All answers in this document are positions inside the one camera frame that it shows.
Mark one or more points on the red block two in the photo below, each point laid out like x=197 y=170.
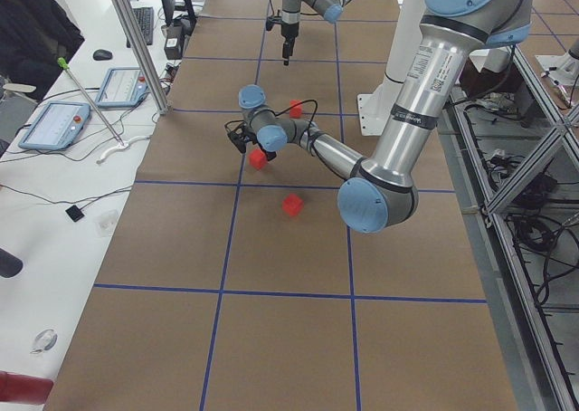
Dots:
x=258 y=159

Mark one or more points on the red block three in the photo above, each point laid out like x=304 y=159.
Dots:
x=295 y=109

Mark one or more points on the red block one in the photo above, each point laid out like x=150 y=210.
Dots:
x=292 y=205

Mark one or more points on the black power box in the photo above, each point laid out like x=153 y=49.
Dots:
x=177 y=37

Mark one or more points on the far teach pendant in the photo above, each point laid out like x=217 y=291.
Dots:
x=122 y=88

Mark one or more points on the teach pendant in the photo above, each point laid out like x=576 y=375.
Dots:
x=56 y=127
x=122 y=88

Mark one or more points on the black keyboard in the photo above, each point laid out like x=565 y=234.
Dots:
x=145 y=16

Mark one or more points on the brown paper mat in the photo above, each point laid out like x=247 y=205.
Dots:
x=233 y=284

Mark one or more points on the black computer mouse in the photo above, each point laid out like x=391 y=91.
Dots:
x=102 y=55

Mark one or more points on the near teach pendant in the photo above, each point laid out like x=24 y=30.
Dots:
x=56 y=127

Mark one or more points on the small black square pad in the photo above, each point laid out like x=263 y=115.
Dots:
x=74 y=213

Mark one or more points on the metal rod green tip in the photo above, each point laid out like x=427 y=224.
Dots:
x=65 y=67

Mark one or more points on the person in black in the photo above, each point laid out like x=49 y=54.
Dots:
x=35 y=34

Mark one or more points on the red cylinder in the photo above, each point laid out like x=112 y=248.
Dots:
x=24 y=389

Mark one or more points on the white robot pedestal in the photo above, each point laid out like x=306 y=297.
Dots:
x=374 y=109

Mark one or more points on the aluminium frame post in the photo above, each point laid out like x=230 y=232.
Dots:
x=139 y=48

